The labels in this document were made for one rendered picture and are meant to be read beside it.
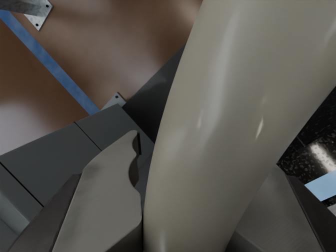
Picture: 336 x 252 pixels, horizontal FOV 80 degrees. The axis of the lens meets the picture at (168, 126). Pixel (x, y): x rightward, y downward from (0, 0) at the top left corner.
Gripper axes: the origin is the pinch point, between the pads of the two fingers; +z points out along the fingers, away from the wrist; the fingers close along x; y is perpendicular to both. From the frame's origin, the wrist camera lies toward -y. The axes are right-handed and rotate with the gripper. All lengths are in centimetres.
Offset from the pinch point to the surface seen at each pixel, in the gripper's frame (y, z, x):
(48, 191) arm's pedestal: 46, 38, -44
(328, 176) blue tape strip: 21.7, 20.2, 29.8
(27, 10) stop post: -12, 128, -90
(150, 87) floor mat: 31, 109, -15
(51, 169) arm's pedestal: 43, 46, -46
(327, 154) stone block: 18.5, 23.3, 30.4
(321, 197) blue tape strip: 25.2, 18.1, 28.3
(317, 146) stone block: 17.9, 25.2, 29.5
